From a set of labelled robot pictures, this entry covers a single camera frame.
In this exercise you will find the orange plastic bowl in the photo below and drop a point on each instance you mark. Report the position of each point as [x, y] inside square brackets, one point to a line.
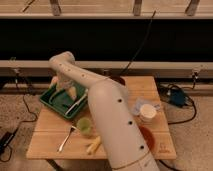
[148, 136]

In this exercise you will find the blue power box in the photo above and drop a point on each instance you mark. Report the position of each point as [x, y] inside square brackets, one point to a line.
[177, 97]

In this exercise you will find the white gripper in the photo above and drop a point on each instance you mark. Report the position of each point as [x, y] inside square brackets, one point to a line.
[64, 83]

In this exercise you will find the white round container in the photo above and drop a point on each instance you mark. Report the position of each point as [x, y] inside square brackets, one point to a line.
[147, 112]

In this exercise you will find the pale green curved strip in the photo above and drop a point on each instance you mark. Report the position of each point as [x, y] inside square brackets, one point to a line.
[56, 93]

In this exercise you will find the yellow corn cob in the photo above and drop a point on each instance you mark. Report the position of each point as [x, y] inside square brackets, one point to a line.
[93, 146]

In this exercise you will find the green plastic tray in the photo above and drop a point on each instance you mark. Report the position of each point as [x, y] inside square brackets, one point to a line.
[62, 111]

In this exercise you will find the dark red bowl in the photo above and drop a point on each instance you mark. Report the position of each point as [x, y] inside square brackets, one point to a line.
[118, 79]

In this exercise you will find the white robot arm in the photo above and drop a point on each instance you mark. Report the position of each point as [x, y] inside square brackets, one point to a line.
[125, 146]

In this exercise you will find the green plastic cup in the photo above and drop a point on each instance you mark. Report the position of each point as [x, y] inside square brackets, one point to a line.
[84, 125]

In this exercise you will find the black power adapter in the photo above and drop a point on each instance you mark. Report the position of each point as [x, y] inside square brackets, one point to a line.
[5, 140]

